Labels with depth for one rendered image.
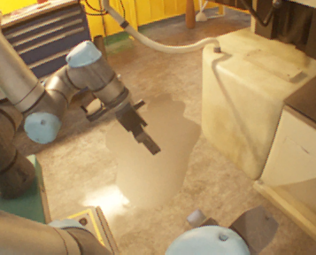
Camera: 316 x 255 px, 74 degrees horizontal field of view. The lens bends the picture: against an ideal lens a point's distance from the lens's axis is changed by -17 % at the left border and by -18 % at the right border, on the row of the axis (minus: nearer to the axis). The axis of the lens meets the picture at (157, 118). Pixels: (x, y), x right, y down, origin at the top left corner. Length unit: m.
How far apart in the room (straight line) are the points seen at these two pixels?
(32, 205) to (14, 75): 0.36
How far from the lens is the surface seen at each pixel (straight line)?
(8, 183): 0.72
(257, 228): 0.35
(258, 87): 1.21
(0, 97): 0.70
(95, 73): 0.57
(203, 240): 0.21
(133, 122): 0.61
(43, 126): 0.50
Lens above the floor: 1.23
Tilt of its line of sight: 40 degrees down
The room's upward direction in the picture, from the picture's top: 7 degrees counter-clockwise
